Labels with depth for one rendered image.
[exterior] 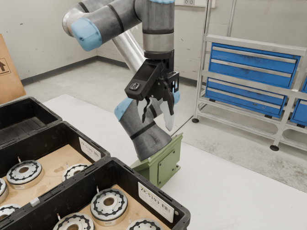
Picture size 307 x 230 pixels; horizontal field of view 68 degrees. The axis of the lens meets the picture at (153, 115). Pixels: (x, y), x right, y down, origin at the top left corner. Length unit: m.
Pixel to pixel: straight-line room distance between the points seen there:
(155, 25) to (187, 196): 0.62
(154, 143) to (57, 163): 0.35
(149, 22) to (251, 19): 2.51
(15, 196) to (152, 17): 0.65
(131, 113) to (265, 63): 1.52
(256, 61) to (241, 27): 0.96
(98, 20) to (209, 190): 0.70
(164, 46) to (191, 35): 2.76
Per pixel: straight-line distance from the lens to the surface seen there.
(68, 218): 0.69
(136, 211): 0.71
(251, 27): 3.01
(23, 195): 0.84
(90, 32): 0.58
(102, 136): 1.20
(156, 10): 0.53
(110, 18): 0.59
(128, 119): 0.84
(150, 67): 0.55
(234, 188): 0.98
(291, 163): 2.36
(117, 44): 0.94
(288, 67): 2.13
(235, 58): 2.20
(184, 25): 3.33
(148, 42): 0.55
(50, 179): 0.85
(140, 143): 0.84
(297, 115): 2.27
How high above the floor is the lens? 1.40
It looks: 32 degrees down
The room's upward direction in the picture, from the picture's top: straight up
